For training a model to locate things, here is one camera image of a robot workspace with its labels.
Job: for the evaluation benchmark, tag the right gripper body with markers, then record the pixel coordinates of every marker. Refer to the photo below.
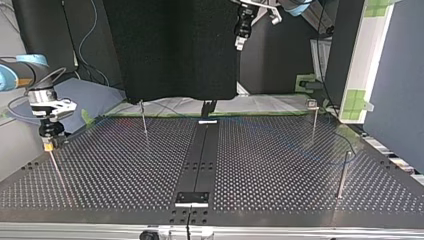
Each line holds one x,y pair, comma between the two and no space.
50,128

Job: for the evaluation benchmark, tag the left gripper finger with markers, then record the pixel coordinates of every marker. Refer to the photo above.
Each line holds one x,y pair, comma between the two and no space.
240,43

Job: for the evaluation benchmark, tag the connector holder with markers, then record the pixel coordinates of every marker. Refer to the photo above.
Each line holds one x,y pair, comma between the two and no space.
208,108

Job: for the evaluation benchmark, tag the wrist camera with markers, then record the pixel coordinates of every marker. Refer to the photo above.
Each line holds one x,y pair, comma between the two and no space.
58,107
275,16

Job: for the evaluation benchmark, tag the grey board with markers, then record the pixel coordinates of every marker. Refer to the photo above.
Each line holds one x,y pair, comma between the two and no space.
90,96

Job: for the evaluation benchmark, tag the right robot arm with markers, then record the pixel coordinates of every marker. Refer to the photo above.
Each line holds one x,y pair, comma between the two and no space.
20,71

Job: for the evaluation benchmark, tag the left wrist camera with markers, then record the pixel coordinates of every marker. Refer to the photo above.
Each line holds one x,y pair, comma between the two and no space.
275,16

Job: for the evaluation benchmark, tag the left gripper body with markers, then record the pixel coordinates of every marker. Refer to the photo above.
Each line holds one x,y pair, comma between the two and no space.
246,20

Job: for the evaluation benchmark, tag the metal post with orange clip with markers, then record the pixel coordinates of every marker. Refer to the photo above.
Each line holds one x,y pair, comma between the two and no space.
314,116

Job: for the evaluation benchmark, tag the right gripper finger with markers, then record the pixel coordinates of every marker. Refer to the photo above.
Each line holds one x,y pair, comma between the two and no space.
48,144

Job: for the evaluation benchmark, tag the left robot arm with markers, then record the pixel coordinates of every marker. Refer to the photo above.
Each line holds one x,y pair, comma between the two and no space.
300,6

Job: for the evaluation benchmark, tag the black panel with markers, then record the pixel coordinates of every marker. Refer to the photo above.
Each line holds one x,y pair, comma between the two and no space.
173,50

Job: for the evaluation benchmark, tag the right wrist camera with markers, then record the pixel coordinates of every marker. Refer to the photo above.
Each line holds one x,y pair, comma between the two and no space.
58,107

